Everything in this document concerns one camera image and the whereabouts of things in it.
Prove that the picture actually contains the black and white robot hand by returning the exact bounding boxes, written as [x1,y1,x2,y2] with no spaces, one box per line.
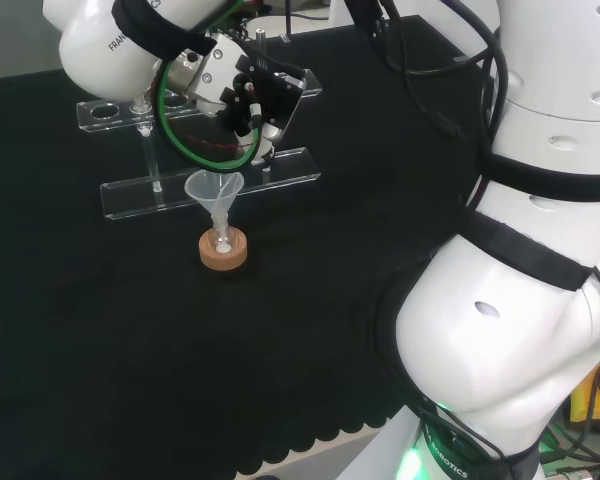
[186,36,307,165]

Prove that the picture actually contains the clear weighing funnel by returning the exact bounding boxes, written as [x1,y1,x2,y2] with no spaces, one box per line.
[252,122,287,166]

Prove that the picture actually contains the clear plastic funnel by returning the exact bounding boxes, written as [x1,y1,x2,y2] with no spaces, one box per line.
[183,169,245,251]

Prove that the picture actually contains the small glass round-bottom flask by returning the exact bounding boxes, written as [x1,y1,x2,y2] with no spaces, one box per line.
[207,212,239,259]

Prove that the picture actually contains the clear acrylic funnel stand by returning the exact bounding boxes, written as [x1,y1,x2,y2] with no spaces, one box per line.
[74,68,324,222]

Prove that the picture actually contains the black bench cloth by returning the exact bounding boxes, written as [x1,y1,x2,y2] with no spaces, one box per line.
[0,13,501,480]

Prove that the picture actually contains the yellow stop button box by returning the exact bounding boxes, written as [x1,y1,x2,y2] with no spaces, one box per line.
[568,358,600,426]

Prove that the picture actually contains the thin red cable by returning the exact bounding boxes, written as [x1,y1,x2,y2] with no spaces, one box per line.
[184,130,261,154]

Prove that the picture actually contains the green cable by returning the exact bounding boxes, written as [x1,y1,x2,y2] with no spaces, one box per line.
[156,58,262,174]

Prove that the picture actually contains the cork ring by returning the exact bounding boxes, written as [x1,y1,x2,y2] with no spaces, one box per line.
[198,225,249,275]

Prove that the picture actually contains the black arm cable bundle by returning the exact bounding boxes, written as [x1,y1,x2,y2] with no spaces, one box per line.
[344,0,511,211]

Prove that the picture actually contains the black room cables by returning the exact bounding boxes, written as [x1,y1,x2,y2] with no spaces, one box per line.
[542,344,600,480]

